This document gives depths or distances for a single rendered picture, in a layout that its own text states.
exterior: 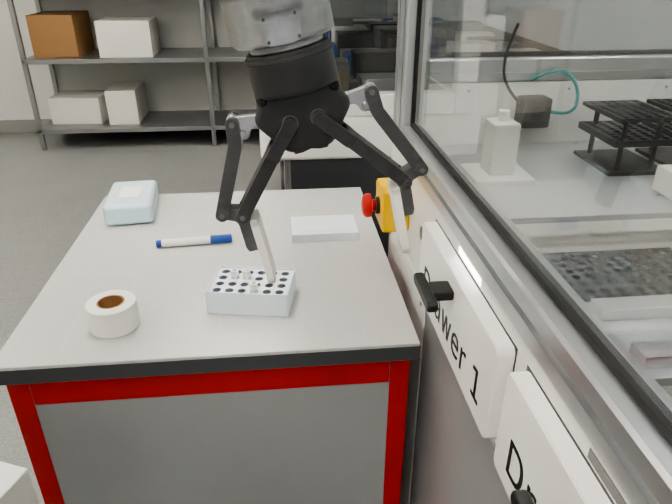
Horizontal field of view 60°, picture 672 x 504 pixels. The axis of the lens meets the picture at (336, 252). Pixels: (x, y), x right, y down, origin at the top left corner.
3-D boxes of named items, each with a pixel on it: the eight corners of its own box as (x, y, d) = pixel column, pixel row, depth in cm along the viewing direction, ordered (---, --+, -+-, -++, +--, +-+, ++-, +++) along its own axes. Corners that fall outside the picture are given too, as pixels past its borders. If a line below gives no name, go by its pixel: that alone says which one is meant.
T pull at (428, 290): (427, 315, 63) (428, 304, 62) (412, 280, 69) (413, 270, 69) (460, 313, 63) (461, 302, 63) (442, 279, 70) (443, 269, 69)
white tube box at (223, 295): (207, 313, 88) (204, 292, 87) (221, 285, 96) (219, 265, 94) (288, 317, 87) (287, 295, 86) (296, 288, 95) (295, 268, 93)
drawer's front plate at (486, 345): (483, 441, 57) (497, 350, 52) (417, 290, 83) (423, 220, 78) (501, 440, 57) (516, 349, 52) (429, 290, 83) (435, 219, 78)
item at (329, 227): (291, 242, 110) (291, 235, 109) (290, 224, 118) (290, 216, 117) (358, 239, 111) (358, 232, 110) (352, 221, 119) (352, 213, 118)
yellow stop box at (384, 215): (378, 234, 95) (379, 192, 92) (371, 216, 101) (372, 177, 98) (408, 232, 95) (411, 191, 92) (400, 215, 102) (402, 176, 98)
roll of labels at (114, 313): (79, 331, 84) (73, 308, 82) (114, 307, 90) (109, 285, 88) (116, 343, 81) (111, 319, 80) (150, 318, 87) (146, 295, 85)
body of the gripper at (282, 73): (234, 61, 46) (264, 171, 50) (339, 36, 45) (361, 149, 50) (239, 47, 52) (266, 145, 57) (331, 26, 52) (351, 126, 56)
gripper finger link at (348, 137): (306, 112, 54) (315, 99, 53) (399, 177, 57) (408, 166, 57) (307, 122, 50) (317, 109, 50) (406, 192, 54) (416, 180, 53)
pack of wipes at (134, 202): (154, 224, 118) (151, 203, 116) (104, 227, 116) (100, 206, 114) (160, 197, 131) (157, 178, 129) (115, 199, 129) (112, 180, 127)
